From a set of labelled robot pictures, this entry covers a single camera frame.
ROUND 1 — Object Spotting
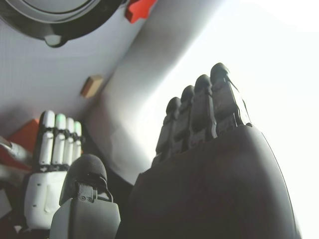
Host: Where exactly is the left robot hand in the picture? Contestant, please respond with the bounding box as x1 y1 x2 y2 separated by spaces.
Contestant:
49 62 302 239

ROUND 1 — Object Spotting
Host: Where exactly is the grey taped tool handle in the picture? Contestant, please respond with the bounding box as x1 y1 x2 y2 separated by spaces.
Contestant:
0 135 34 166

